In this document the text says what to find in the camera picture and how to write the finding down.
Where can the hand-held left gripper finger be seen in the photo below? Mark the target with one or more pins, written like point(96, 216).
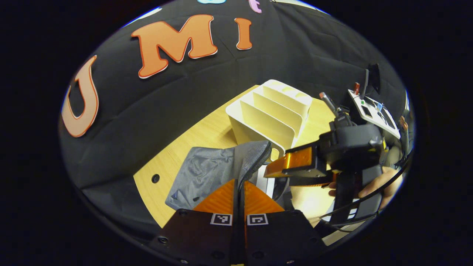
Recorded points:
point(244, 236)
point(235, 236)

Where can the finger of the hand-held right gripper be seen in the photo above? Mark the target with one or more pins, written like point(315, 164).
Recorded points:
point(310, 180)
point(295, 162)

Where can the white portrait cover book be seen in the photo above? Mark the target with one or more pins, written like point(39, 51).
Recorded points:
point(265, 181)

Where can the white bookshelf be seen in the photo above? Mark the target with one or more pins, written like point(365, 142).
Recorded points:
point(269, 118)

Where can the grey schoolbag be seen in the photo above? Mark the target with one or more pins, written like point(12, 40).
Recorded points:
point(207, 170)

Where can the white power strip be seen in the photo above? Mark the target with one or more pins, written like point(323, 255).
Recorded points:
point(373, 111)

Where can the black power adapter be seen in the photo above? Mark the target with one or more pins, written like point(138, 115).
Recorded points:
point(374, 75)

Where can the black backdrop cloth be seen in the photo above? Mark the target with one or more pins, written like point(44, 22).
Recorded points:
point(184, 96)

